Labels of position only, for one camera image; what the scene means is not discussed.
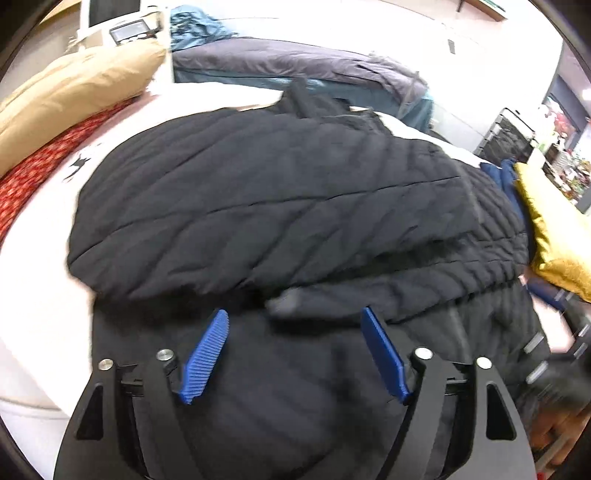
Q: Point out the red floral pillow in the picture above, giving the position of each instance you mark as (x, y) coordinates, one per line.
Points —
(41, 161)

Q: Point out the black quilted jacket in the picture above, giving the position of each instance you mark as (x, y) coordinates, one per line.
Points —
(286, 198)

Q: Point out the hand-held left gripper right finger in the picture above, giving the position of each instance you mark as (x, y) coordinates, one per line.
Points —
(383, 353)

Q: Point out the tan pillow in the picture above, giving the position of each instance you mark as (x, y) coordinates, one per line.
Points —
(69, 92)

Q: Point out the white control machine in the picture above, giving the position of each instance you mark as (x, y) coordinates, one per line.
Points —
(134, 32)

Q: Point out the yellow satin pillow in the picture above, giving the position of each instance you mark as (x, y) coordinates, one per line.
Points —
(561, 230)

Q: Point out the cluttered shelf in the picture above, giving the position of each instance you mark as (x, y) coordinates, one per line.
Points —
(570, 157)

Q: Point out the white monitor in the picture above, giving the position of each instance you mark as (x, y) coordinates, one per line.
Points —
(113, 11)

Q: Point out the teal crumpled cloth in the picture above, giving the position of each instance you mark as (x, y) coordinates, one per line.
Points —
(198, 25)

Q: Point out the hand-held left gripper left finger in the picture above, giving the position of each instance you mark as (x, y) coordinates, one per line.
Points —
(203, 355)

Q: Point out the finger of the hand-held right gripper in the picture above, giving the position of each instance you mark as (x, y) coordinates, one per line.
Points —
(554, 374)

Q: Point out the grey blanket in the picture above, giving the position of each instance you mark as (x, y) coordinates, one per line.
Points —
(286, 62)

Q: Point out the pink polka dot bed sheet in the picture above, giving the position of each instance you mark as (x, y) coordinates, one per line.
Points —
(41, 295)

